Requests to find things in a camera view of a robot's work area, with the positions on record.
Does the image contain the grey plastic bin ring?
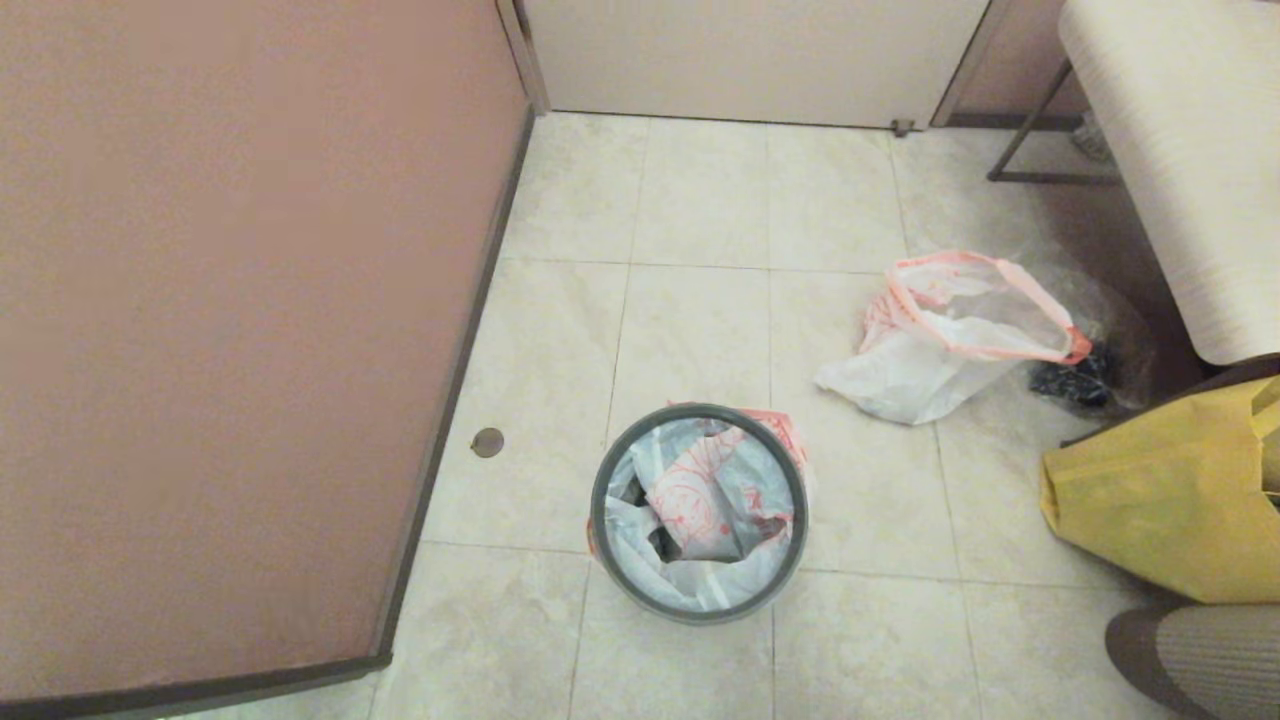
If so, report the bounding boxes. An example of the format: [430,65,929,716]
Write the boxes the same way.
[589,402,810,626]

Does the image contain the white plastic bag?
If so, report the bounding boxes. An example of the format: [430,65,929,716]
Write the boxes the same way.
[585,404,813,613]

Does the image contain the white red bag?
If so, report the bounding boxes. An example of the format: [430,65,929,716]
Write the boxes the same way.
[815,250,1094,426]

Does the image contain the clear bag with black contents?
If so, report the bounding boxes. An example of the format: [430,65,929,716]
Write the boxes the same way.
[1028,262,1161,416]

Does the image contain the yellow fabric tote bag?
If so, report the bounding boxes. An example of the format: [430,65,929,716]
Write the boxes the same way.
[1040,375,1280,604]

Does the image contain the beige partition panel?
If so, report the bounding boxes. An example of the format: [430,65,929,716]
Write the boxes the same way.
[520,0,996,131]

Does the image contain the pink brown partition panel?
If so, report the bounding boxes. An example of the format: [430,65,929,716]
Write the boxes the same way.
[0,0,534,719]

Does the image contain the cream ribbed bench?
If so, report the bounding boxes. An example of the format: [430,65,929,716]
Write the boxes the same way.
[1057,0,1280,366]

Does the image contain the dark metal bench frame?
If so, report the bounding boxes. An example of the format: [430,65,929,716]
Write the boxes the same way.
[986,60,1126,186]

